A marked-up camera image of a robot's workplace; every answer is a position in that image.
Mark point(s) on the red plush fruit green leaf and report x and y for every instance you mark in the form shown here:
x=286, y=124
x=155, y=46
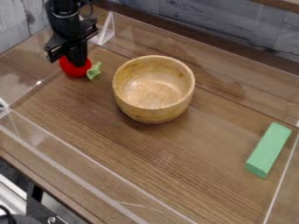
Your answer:
x=90, y=70

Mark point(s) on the clear acrylic corner bracket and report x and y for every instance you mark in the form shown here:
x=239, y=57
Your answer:
x=106, y=31

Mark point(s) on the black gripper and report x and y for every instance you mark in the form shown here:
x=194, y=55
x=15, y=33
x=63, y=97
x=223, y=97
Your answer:
x=71, y=34

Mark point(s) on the green rectangular block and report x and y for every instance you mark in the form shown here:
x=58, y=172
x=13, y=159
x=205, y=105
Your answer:
x=269, y=148

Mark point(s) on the black table leg bracket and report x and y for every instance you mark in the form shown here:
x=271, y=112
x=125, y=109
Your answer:
x=46, y=209

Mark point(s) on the wooden bowl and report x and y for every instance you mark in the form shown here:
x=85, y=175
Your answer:
x=154, y=87

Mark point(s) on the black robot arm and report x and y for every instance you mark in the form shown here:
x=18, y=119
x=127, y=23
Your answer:
x=69, y=9

